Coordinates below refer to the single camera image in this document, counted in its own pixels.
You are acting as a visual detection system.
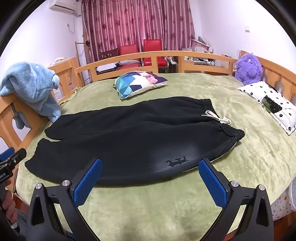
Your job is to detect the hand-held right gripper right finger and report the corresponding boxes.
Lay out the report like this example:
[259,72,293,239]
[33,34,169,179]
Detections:
[198,158,274,241]

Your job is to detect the white floral pillow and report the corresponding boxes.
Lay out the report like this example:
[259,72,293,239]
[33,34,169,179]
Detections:
[237,81,296,136]

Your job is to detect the wooden coat rack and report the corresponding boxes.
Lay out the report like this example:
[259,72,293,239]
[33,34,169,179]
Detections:
[75,40,92,86]

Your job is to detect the red chair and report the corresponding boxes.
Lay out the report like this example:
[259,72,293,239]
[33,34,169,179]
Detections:
[142,39,167,73]
[120,45,140,67]

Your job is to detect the person's left hand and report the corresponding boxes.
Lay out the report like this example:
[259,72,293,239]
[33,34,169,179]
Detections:
[0,179,18,224]

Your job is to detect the geometric print pillow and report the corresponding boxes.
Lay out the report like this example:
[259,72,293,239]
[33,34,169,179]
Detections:
[113,71,168,100]

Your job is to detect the purple plush toy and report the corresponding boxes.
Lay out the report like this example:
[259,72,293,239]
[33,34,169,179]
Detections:
[234,53,263,86]

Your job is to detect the black pants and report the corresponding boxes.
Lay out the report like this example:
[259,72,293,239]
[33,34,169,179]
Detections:
[24,96,245,186]

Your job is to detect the maroon striped curtain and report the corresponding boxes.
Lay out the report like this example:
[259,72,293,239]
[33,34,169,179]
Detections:
[81,0,195,63]

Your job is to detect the dark wooden chair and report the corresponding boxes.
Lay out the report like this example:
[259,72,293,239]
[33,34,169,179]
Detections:
[99,48,120,62]

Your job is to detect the light blue towel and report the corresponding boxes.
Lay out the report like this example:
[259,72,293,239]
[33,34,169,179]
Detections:
[0,61,62,123]

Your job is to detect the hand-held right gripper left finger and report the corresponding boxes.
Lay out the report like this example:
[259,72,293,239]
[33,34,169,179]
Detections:
[28,157,103,241]

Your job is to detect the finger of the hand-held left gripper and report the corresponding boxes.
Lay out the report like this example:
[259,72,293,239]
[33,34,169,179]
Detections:
[0,148,27,173]

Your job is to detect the white air conditioner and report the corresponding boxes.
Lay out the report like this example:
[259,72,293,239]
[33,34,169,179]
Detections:
[48,0,82,17]

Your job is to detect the pile of grey clutter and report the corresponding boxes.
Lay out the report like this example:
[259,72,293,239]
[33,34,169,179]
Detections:
[166,36,238,68]

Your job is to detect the wooden side cabinet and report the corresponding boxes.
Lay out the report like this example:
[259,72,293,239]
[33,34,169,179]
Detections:
[47,57,80,102]

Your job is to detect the green fleece blanket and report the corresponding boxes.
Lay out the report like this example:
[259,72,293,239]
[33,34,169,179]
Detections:
[14,73,296,241]

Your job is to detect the star print bed sheet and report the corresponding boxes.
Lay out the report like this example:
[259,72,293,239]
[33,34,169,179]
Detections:
[270,185,293,222]

